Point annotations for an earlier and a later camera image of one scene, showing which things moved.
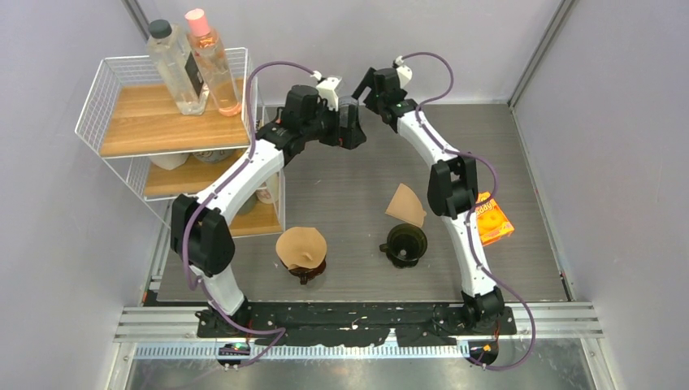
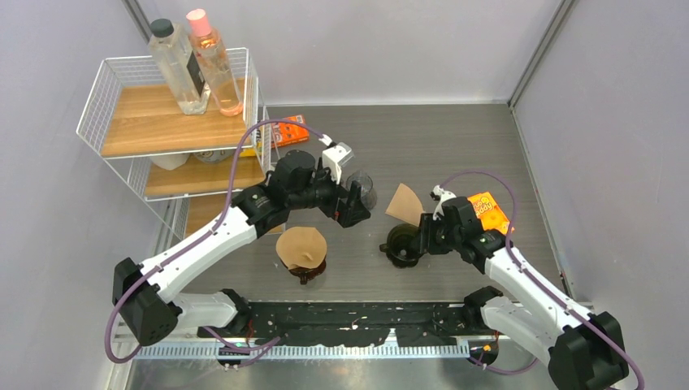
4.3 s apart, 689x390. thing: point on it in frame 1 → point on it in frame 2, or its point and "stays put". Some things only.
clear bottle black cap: (178, 67) stays put
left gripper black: (348, 136) → (349, 213)
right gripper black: (367, 81) → (426, 227)
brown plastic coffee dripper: (306, 274) stays put
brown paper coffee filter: (302, 246) stays put
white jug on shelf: (170, 162) stays put
